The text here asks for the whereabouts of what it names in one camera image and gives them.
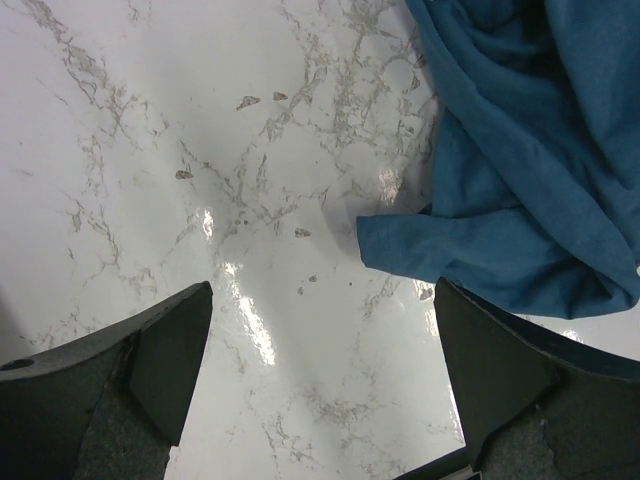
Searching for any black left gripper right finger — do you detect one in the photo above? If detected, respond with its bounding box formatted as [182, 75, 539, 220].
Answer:
[435, 279, 639, 479]

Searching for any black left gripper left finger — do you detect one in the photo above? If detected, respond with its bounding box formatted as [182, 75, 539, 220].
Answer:
[1, 282, 213, 479]

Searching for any blue t shirt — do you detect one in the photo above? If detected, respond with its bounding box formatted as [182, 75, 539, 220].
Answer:
[356, 1, 639, 319]

